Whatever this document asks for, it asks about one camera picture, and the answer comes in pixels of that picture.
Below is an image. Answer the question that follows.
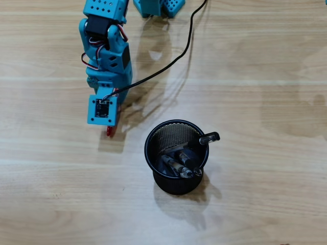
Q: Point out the black camera cable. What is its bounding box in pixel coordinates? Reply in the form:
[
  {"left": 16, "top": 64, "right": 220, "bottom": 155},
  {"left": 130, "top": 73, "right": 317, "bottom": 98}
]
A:
[{"left": 103, "top": 0, "right": 209, "bottom": 102}]

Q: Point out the clear pen grey grip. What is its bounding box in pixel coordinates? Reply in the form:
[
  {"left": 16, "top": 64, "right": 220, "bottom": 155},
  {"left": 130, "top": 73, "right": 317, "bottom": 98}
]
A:
[{"left": 160, "top": 154, "right": 194, "bottom": 179}]

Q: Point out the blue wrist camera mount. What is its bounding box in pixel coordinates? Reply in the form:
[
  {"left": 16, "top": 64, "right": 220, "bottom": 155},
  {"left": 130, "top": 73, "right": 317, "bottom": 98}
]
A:
[{"left": 87, "top": 94, "right": 120, "bottom": 127}]

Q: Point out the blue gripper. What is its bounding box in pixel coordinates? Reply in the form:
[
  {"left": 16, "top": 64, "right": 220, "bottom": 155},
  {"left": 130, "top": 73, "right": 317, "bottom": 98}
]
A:
[{"left": 85, "top": 66, "right": 134, "bottom": 103}]

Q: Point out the clear gel pen black cap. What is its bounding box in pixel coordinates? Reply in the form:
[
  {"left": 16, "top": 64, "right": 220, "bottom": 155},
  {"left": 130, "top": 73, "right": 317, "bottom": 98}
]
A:
[{"left": 162, "top": 131, "right": 221, "bottom": 156}]

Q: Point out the black pen silver tip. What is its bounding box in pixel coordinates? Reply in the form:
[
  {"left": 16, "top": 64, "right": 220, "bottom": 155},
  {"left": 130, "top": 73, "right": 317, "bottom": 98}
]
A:
[{"left": 178, "top": 150, "right": 204, "bottom": 178}]

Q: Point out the black mesh pen holder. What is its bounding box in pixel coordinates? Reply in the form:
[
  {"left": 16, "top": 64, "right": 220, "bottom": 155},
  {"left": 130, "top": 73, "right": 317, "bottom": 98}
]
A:
[{"left": 144, "top": 119, "right": 209, "bottom": 196}]

